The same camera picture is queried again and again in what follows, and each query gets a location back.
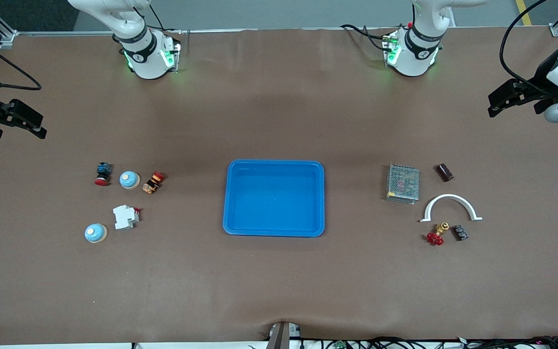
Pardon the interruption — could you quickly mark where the light blue call bell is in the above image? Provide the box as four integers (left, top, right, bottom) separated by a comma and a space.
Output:
119, 171, 140, 190
84, 223, 108, 244

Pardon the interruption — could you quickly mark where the brass valve red handle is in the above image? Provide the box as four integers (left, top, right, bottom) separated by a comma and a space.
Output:
426, 222, 450, 247

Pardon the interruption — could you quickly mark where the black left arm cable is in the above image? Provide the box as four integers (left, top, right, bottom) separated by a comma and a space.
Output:
499, 0, 551, 85

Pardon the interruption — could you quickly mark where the black left base cable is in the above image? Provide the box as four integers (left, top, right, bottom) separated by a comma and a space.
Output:
340, 23, 397, 52

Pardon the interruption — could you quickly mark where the black right base cable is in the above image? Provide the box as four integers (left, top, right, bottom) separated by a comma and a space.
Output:
133, 4, 183, 34

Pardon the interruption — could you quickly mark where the orange red rotary switch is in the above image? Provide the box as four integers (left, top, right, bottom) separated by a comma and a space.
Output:
142, 171, 166, 195

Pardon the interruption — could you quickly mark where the black cable bundle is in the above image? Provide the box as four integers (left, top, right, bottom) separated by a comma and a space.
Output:
248, 336, 558, 349

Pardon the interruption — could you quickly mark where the blue plastic tray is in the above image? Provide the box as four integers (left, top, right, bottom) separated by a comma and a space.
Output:
223, 159, 326, 238

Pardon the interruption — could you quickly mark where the red emergency stop button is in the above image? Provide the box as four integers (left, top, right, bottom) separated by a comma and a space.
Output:
94, 162, 113, 187

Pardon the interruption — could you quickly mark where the white circuit breaker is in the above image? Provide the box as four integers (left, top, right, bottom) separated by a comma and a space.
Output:
113, 205, 141, 231

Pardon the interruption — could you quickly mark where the white arched pipe clamp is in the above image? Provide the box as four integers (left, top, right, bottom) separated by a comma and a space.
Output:
419, 194, 483, 223

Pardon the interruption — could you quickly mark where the metal mesh power supply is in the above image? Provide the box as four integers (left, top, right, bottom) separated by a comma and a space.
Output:
386, 163, 420, 205

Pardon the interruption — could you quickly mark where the black base cable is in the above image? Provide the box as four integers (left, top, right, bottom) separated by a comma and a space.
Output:
340, 23, 397, 52
133, 4, 183, 34

